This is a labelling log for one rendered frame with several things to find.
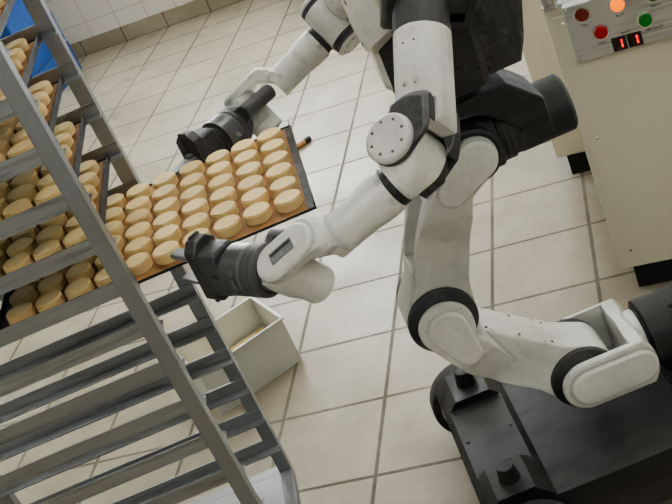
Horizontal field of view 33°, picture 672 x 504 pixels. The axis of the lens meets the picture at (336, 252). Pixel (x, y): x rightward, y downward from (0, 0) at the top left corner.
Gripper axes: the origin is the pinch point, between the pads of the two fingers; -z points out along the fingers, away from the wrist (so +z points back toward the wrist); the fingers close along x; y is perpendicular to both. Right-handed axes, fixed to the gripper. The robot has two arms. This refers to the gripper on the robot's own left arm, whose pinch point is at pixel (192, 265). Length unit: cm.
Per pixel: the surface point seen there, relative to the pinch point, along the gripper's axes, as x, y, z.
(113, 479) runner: -36.1, 20.0, -25.7
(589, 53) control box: -24, -116, 16
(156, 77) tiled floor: -96, -282, -340
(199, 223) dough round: 0.8, -11.0, -7.5
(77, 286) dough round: 0.9, 8.6, -21.1
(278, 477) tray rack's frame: -81, -23, -40
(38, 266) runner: 9.3, 14.0, -19.4
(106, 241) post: 10.0, 7.2, -8.1
